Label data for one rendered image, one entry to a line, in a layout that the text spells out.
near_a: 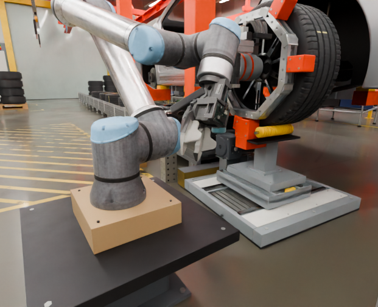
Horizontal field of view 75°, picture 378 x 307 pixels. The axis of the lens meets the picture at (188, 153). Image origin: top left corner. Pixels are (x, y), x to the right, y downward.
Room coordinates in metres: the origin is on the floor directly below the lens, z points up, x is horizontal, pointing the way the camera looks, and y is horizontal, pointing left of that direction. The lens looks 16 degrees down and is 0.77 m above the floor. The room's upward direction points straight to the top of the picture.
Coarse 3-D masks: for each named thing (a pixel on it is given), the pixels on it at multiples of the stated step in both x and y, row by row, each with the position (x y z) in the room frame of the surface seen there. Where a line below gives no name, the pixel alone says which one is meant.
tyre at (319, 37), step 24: (288, 24) 1.31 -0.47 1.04; (312, 24) 1.24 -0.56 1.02; (312, 48) 1.19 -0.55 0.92; (336, 48) 1.27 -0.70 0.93; (312, 72) 1.19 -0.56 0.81; (336, 72) 1.28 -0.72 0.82; (288, 96) 1.27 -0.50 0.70; (312, 96) 1.26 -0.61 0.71; (264, 120) 1.39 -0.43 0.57; (288, 120) 1.34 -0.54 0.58
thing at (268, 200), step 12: (228, 180) 1.56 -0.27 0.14; (240, 180) 1.53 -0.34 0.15; (240, 192) 1.44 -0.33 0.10; (252, 192) 1.35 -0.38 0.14; (264, 192) 1.34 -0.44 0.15; (276, 192) 1.28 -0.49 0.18; (288, 192) 1.31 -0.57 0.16; (300, 192) 1.36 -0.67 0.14; (264, 204) 1.26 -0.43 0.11; (276, 204) 1.27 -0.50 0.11
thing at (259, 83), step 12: (264, 48) 1.47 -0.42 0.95; (276, 48) 1.40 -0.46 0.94; (264, 60) 1.51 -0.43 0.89; (276, 60) 1.38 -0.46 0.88; (276, 72) 1.37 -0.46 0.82; (240, 84) 1.69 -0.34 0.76; (252, 84) 1.53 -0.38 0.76; (240, 96) 1.63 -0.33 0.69; (252, 96) 1.67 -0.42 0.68; (264, 96) 1.72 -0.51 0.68; (252, 108) 1.52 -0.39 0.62
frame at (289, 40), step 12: (252, 12) 1.41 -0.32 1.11; (264, 12) 1.33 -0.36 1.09; (240, 24) 1.52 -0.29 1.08; (276, 24) 1.26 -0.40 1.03; (288, 36) 1.20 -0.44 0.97; (288, 48) 1.19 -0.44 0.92; (288, 72) 1.20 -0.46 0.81; (288, 84) 1.20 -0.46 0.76; (228, 96) 1.58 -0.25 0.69; (276, 96) 1.22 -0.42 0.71; (240, 108) 1.52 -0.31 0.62; (264, 108) 1.29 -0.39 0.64
